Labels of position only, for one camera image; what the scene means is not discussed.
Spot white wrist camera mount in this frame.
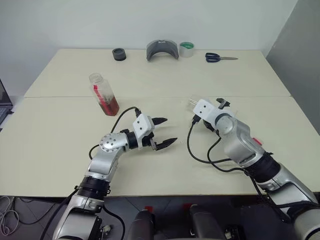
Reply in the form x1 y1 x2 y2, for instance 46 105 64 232
192 98 219 126
131 113 154 151

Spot clear plastic wine glass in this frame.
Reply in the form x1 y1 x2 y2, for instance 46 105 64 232
184 94 241 119

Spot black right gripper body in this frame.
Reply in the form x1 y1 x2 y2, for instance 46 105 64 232
201 119 218 134

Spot tape roll with green core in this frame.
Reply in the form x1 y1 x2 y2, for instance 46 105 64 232
178 40 196 59

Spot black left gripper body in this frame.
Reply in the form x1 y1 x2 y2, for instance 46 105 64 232
148 115 157 151

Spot black round container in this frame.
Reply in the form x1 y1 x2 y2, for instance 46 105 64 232
111 47 128 62

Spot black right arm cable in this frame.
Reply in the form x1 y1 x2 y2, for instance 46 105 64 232
186 114 253 174

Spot grey laptop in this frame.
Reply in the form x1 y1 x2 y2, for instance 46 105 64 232
0 77 14 126

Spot dark rounded shape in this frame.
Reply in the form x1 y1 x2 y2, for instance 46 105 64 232
188 204 226 240
127 209 157 240

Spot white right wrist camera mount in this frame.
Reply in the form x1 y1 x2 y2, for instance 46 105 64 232
192 98 219 126

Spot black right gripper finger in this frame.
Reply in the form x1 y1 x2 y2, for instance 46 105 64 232
215 97 231 110

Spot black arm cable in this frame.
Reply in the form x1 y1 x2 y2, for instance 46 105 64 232
88 106 141 163
186 114 253 174

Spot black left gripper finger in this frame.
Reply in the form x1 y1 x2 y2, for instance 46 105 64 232
154 136 179 152
152 116 168 127

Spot plastic bottle with red contents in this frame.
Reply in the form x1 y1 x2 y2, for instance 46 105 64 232
88 72 121 117

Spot black floor cable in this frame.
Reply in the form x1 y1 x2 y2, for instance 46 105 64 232
14 196 64 225

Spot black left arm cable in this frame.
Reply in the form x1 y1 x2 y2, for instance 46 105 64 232
88 106 141 163

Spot black handled scissors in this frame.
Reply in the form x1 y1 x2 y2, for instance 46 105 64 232
204 52 239 63

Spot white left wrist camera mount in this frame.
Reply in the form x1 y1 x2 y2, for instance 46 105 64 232
131 113 154 151

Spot white floor cable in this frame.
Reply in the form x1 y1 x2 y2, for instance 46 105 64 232
0 195 20 234

